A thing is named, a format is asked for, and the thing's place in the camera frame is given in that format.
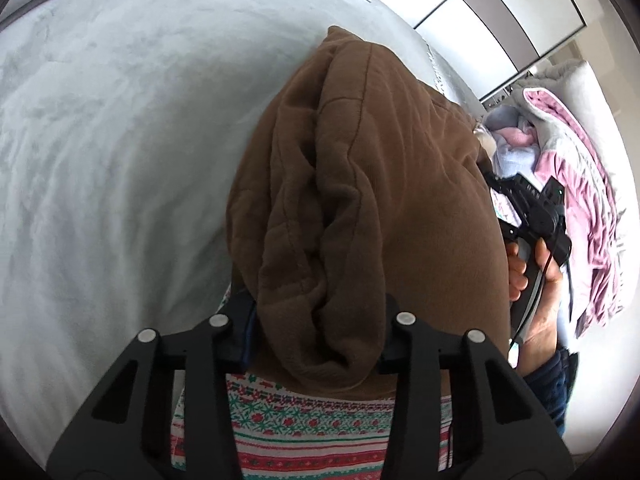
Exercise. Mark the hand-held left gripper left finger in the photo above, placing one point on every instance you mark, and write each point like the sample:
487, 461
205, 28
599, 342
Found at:
250, 340

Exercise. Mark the small pink cloth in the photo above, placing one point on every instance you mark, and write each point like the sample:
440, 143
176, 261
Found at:
517, 136

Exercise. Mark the pink teal patterned cloth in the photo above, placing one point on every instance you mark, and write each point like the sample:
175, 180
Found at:
310, 425

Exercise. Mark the pale fringed throw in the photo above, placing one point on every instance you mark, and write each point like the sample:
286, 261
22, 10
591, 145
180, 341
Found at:
452, 87

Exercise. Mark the person's right hand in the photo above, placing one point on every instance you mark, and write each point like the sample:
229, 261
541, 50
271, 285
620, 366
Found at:
547, 320

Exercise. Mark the pink and grey blanket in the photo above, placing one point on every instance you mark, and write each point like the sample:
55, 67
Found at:
590, 200

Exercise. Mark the light grey bed cover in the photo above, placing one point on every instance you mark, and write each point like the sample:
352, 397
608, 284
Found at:
125, 135

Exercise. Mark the white wardrobe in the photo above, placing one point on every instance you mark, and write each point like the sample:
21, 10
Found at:
500, 15

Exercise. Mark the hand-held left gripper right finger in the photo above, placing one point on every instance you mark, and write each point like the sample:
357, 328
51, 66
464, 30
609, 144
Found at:
392, 342

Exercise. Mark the light blue blanket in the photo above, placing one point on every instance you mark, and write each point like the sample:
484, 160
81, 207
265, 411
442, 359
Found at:
515, 160

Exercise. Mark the brown jacket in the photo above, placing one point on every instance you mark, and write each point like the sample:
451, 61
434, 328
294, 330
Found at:
400, 185

